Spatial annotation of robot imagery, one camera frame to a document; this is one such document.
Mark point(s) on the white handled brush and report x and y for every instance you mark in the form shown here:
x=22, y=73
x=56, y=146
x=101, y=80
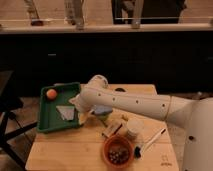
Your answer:
x=143, y=146

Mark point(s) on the dark red dish on counter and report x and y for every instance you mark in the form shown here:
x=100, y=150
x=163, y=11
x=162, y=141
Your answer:
x=37, y=23

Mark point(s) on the blue sponge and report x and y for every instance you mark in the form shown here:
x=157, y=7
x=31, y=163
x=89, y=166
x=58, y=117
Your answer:
x=100, y=110

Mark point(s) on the orange bowl with beads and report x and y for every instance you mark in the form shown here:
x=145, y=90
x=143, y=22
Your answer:
x=117, y=152

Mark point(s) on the black chair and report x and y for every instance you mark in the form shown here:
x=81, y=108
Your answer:
x=9, y=102

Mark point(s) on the wooden block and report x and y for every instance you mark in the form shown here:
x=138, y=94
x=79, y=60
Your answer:
x=112, y=128

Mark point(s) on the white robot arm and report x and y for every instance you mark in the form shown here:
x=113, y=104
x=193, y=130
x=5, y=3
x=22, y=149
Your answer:
x=195, y=116

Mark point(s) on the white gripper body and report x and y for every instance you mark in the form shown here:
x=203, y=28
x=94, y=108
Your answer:
x=76, y=102

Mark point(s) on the orange ball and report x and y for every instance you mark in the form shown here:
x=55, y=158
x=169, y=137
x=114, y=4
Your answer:
x=51, y=94

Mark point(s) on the grey towel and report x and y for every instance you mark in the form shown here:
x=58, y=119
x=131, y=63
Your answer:
x=66, y=112

